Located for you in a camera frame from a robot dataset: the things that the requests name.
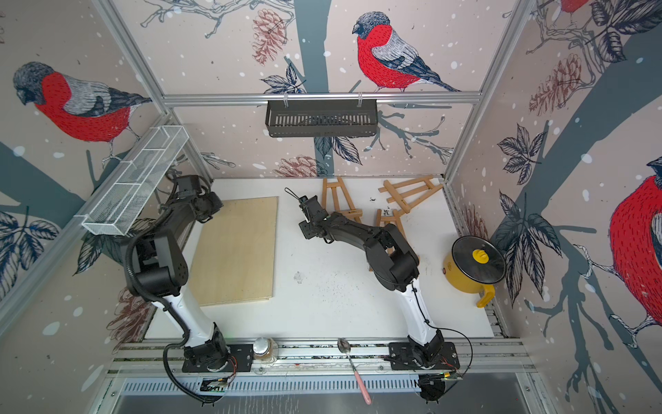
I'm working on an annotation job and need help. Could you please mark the small circuit board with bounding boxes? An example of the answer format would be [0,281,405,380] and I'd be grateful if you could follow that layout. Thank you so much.
[200,377,234,393]

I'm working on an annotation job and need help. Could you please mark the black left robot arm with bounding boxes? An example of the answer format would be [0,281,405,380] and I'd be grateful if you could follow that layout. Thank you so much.
[120,175,231,372]

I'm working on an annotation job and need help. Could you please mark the black hanging basket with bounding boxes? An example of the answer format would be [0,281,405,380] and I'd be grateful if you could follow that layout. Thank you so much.
[265,99,379,138]

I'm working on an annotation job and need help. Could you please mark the white wire mesh basket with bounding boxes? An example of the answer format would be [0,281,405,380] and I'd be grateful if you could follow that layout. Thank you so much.
[82,125,190,236]

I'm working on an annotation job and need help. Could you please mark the wooden easel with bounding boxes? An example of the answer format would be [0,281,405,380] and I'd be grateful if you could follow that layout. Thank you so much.
[379,175,444,214]
[368,208,421,274]
[321,178,363,224]

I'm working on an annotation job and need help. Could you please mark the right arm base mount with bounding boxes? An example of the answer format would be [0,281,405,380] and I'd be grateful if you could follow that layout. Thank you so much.
[385,342,460,371]

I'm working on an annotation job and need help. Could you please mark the black disc yellow knob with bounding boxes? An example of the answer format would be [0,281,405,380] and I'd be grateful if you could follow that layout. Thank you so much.
[442,236,506,308]

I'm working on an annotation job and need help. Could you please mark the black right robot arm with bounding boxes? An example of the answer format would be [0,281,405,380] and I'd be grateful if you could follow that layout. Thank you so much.
[298,196,460,371]

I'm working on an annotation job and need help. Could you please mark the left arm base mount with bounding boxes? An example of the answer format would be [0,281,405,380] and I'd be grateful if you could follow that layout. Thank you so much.
[182,343,253,374]

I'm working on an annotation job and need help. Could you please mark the spoon with pink handle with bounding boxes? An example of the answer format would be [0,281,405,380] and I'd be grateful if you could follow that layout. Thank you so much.
[337,338,372,405]

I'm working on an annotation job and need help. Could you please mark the plywood board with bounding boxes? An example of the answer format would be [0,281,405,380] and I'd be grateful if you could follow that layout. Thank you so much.
[188,197,278,306]

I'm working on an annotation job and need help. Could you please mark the small glass jar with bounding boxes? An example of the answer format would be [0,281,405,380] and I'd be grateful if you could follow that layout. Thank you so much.
[253,337,278,364]

